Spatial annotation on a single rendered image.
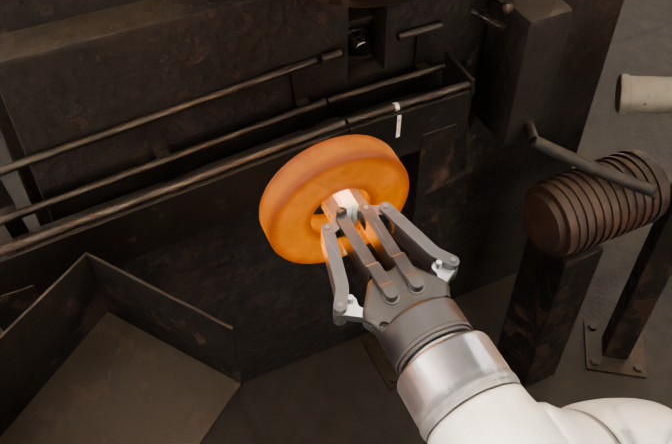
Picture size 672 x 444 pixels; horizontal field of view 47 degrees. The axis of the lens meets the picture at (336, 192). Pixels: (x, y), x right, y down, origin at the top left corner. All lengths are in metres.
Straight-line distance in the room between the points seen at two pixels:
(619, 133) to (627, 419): 1.59
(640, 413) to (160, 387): 0.52
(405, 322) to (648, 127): 1.69
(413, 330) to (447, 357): 0.04
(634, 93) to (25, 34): 0.83
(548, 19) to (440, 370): 0.64
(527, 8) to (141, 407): 0.73
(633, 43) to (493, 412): 2.07
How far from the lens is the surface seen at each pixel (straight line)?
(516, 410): 0.61
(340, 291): 0.68
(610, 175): 1.25
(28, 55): 0.96
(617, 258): 1.91
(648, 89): 1.22
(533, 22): 1.12
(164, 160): 1.05
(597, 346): 1.73
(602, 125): 2.24
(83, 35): 0.97
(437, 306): 0.65
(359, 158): 0.72
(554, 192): 1.25
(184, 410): 0.91
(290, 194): 0.72
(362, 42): 1.12
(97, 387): 0.96
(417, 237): 0.72
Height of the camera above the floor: 1.40
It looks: 46 degrees down
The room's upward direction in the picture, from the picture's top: straight up
